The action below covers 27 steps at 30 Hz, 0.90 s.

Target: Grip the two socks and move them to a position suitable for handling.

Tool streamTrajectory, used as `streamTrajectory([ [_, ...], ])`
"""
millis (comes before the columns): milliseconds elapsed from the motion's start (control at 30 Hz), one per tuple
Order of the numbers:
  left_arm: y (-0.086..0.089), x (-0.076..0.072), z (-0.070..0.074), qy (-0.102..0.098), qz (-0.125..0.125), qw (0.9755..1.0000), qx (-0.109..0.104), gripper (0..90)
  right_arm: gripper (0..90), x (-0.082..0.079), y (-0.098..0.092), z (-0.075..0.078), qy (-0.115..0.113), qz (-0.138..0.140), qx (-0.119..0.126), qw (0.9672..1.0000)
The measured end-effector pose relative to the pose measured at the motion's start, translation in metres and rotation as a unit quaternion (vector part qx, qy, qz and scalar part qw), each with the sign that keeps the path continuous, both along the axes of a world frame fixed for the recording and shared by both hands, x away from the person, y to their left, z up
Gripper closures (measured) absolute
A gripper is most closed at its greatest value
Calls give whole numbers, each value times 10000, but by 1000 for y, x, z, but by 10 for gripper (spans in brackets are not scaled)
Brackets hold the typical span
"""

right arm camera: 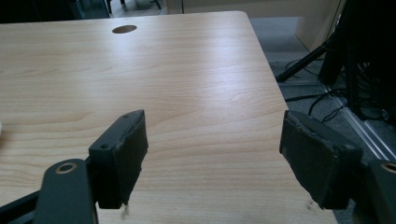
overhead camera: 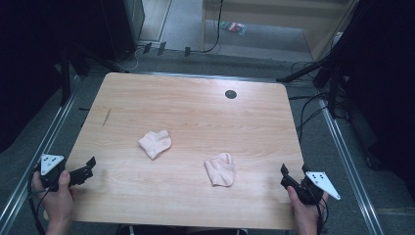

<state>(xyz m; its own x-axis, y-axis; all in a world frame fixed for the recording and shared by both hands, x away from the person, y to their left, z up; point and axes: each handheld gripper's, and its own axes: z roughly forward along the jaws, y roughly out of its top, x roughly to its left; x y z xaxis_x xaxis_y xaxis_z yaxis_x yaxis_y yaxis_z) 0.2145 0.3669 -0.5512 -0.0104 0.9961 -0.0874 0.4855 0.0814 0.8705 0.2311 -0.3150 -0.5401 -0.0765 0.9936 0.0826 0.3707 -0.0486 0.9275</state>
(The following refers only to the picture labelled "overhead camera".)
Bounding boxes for person's left hand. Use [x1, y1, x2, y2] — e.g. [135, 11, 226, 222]
[31, 169, 76, 227]

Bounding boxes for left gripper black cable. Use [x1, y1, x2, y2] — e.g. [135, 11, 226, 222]
[26, 167, 50, 235]

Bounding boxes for pale pink sock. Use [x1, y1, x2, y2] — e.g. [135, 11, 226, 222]
[204, 152, 236, 188]
[137, 129, 173, 161]

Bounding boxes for metal floor rail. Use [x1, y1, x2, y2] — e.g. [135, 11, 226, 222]
[0, 73, 83, 231]
[316, 97, 386, 235]

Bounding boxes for white floor cable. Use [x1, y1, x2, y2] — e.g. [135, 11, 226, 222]
[125, 46, 145, 72]

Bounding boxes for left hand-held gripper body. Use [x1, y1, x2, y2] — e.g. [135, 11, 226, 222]
[38, 153, 86, 193]

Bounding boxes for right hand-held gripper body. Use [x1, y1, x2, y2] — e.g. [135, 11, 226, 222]
[281, 170, 342, 207]

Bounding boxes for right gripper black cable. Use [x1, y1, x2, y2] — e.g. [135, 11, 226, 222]
[314, 192, 331, 235]

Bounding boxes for light wooden shelf unit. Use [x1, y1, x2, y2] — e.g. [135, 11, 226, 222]
[201, 0, 360, 62]

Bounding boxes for black hanging cable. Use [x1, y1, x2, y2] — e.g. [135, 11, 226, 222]
[200, 0, 225, 54]

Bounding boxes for colourful packet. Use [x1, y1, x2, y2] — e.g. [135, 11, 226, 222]
[219, 21, 248, 36]

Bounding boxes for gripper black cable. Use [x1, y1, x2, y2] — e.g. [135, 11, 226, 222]
[314, 192, 331, 235]
[26, 167, 50, 235]

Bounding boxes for black floor cables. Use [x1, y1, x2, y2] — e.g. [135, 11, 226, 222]
[288, 60, 331, 143]

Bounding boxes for person's right hand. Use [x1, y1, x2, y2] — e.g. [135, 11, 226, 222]
[287, 185, 330, 230]

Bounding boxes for dark cabinet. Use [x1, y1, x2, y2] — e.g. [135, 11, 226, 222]
[99, 0, 147, 63]

